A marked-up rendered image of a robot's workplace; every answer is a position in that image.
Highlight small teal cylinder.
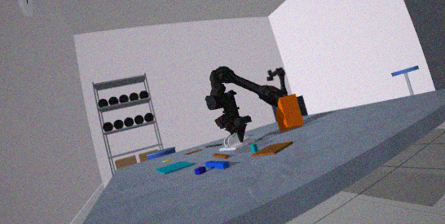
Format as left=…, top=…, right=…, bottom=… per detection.
left=250, top=143, right=258, bottom=152

